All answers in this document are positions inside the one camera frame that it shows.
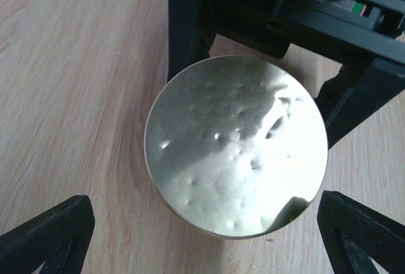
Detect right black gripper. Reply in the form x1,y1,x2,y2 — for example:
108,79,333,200
207,0,404,65

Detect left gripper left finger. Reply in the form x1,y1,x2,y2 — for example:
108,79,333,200
1,195,95,273

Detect white jar lid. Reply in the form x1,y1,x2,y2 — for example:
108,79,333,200
144,56,328,239

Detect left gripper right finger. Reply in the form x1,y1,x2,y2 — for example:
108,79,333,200
317,190,404,273

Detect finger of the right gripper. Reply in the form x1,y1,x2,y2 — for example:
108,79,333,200
167,0,216,80
315,58,404,148

